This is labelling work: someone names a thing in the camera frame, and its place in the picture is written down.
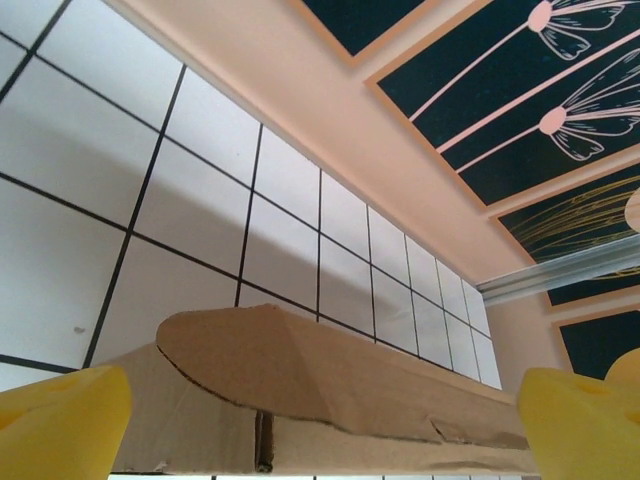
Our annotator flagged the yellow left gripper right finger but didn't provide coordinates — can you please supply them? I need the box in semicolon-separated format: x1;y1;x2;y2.
517;367;640;480

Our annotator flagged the brown cardboard box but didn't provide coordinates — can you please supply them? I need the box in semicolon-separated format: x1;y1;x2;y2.
92;302;534;474

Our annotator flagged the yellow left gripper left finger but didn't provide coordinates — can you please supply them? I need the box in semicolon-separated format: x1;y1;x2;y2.
0;364;132;480

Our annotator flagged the aluminium corner post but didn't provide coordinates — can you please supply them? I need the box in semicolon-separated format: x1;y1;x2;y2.
474;234;640;306

